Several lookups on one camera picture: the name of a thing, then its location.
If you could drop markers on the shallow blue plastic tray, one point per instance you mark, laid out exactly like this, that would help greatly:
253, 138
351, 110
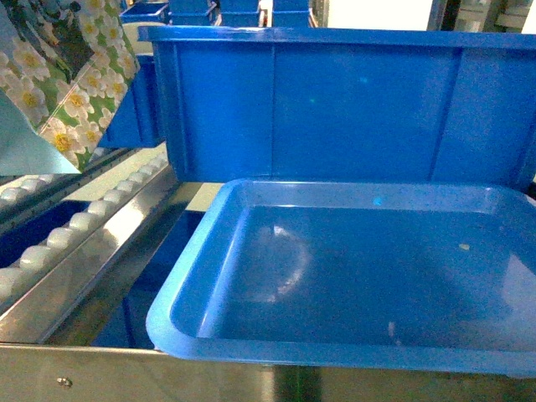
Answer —
410, 276

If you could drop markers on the flower gift bag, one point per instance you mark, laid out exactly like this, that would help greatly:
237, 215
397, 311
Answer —
66, 67

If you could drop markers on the large blue storage crate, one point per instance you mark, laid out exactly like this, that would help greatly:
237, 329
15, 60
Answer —
346, 105

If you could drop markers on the blue crate on left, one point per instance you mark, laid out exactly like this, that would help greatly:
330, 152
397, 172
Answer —
135, 123

